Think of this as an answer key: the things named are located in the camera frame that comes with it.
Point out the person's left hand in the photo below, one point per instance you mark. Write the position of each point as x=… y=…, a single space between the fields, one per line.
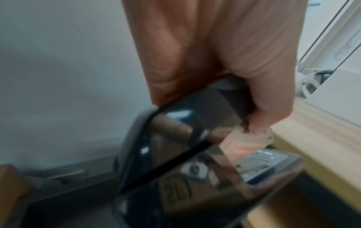
x=197 y=49

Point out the light wooden table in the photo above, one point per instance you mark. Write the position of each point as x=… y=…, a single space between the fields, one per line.
x=318 y=142

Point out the brown cardboard box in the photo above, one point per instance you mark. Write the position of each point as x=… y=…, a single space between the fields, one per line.
x=12 y=193

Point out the white window frame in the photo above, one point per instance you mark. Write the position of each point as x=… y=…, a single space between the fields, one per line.
x=330 y=33

